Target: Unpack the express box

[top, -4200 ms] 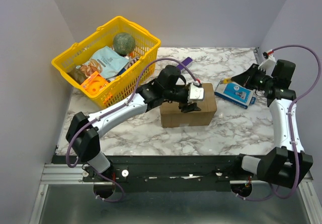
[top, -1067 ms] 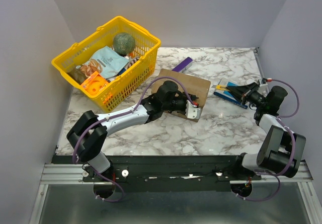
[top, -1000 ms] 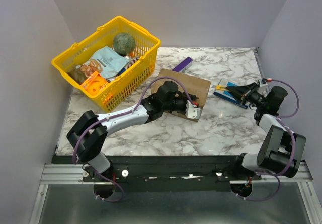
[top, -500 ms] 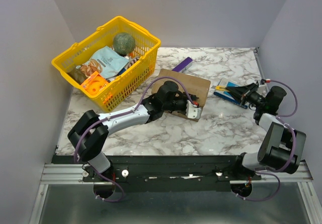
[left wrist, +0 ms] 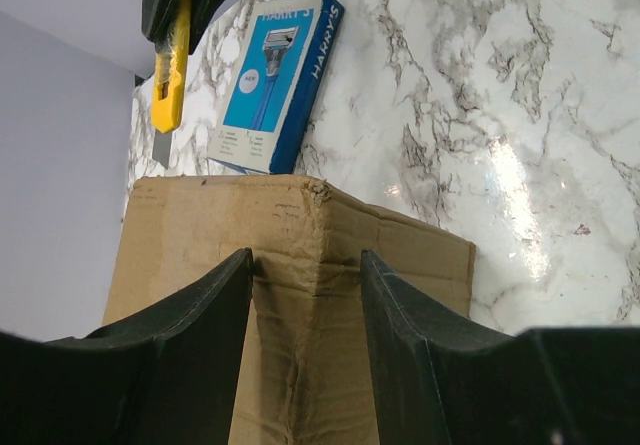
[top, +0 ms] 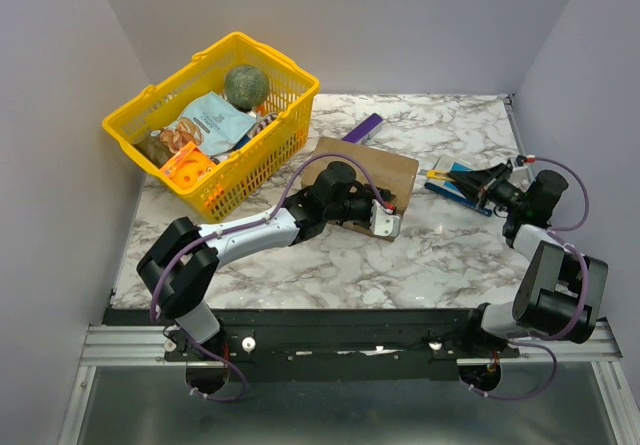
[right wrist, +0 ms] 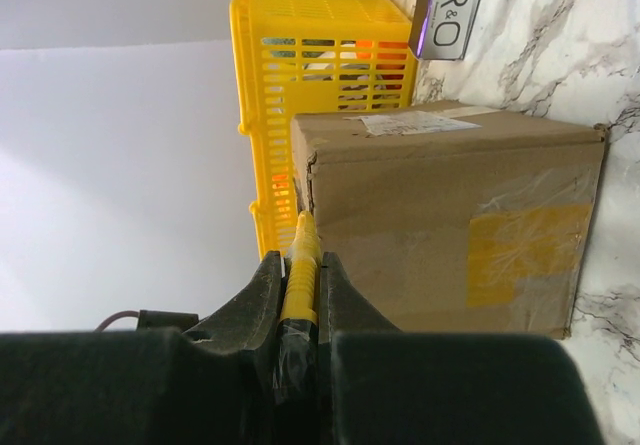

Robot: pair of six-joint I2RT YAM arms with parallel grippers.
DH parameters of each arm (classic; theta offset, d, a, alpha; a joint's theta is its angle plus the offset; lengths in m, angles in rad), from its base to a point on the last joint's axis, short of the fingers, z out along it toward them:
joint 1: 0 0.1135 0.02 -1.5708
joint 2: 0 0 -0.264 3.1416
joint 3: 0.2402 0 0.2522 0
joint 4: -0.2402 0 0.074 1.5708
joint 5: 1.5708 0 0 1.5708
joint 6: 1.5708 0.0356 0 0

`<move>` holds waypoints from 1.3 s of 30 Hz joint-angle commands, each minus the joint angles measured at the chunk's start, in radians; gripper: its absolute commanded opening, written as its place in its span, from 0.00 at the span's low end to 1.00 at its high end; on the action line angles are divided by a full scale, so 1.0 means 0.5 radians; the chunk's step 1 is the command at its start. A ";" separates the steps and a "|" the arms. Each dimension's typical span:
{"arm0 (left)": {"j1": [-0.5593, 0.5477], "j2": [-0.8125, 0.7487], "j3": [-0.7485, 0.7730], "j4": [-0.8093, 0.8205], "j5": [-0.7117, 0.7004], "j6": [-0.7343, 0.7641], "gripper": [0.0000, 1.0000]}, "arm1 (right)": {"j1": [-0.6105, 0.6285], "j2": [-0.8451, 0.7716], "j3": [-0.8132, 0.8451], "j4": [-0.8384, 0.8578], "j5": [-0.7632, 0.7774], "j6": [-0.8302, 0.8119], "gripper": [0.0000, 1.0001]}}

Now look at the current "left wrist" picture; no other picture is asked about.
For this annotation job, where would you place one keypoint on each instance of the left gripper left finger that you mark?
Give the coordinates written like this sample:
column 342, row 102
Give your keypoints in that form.
column 167, row 374

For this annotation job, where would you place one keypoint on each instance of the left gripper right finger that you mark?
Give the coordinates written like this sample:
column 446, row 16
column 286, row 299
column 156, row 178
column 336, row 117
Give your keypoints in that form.
column 440, row 378

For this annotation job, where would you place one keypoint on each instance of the yellow utility knife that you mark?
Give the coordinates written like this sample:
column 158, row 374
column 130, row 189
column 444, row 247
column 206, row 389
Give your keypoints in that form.
column 169, row 81

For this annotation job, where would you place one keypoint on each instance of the brown cardboard express box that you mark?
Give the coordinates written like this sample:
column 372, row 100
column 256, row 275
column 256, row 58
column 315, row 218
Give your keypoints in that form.
column 305, row 373

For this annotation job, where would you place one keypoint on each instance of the blue white product box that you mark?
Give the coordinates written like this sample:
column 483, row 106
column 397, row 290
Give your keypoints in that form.
column 274, row 85

